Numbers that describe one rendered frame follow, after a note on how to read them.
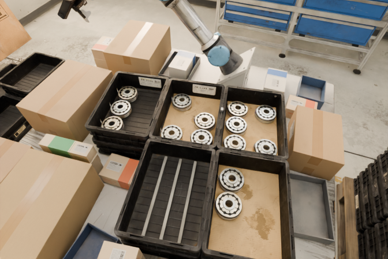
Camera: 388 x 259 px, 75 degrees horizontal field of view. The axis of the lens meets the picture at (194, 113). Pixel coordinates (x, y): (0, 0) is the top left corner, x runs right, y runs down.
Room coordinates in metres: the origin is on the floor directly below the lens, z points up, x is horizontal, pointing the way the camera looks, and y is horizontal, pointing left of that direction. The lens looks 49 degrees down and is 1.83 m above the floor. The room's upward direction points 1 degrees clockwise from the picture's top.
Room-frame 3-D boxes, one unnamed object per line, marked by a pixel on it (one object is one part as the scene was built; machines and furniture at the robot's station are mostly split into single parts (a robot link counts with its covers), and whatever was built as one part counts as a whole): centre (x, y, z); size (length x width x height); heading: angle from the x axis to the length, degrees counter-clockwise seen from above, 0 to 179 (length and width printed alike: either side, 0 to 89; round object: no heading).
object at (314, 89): (1.14, -0.72, 0.74); 0.20 x 0.15 x 0.07; 159
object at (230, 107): (0.88, -0.23, 0.86); 0.10 x 0.10 x 0.01
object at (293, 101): (0.98, -0.62, 0.74); 0.16 x 0.12 x 0.07; 67
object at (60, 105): (0.97, 0.68, 0.80); 0.40 x 0.30 x 0.20; 161
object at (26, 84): (1.46, 1.22, 0.37); 0.40 x 0.30 x 0.45; 161
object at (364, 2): (2.37, -1.42, 0.60); 0.72 x 0.03 x 0.56; 71
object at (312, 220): (0.43, -0.50, 0.73); 0.27 x 0.20 x 0.05; 169
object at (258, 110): (0.85, -0.37, 0.86); 0.10 x 0.10 x 0.01
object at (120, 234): (0.41, 0.09, 0.92); 0.40 x 0.30 x 0.02; 170
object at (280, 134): (0.75, -0.28, 0.87); 0.40 x 0.30 x 0.11; 170
